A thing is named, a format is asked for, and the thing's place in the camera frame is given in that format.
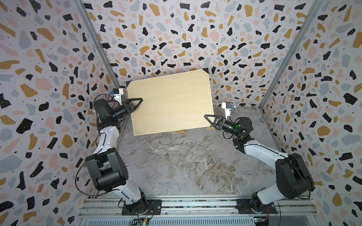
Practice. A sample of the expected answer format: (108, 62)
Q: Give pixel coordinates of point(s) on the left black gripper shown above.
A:
(129, 108)

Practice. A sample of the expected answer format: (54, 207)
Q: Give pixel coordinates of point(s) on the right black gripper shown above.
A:
(221, 124)

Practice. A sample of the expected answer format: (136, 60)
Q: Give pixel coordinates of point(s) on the wooden easel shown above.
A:
(180, 132)

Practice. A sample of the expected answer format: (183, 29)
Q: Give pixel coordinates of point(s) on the light wooden board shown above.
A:
(171, 102)

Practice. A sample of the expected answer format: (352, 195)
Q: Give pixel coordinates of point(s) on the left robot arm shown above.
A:
(106, 167)

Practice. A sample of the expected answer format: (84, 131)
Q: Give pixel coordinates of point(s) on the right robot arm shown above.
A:
(292, 175)

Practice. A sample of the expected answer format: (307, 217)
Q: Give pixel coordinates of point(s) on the small electronics board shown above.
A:
(140, 222)

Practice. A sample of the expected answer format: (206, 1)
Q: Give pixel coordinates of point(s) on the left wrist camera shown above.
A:
(118, 95)

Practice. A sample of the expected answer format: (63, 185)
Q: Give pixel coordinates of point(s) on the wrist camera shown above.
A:
(118, 95)
(228, 107)

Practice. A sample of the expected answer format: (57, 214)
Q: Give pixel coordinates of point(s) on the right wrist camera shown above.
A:
(228, 107)

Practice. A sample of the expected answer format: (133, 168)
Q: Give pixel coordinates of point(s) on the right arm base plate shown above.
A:
(251, 206)

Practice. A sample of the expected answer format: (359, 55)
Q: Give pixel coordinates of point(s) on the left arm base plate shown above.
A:
(150, 207)

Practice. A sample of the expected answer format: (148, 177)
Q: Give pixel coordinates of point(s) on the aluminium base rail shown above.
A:
(199, 210)

